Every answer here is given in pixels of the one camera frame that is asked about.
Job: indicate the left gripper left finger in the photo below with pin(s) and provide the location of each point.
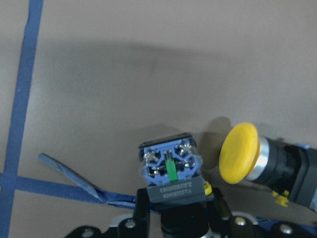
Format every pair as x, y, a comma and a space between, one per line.
142, 205

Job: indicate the green button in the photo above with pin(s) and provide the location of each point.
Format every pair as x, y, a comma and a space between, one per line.
172, 170

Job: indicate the yellow button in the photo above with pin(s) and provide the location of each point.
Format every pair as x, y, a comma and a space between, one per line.
290, 171

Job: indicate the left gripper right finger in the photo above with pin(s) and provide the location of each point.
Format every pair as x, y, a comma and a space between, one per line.
218, 206

